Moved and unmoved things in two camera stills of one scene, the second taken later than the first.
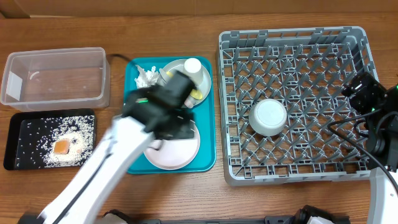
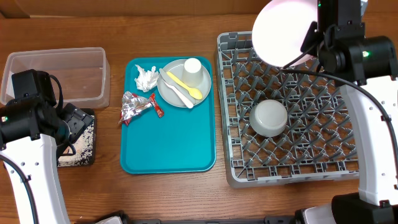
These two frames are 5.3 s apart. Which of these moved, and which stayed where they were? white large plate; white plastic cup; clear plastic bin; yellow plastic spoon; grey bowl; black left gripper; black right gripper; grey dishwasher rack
Moved: black left gripper; black right gripper; white large plate
Stayed: grey dishwasher rack; clear plastic bin; yellow plastic spoon; grey bowl; white plastic cup
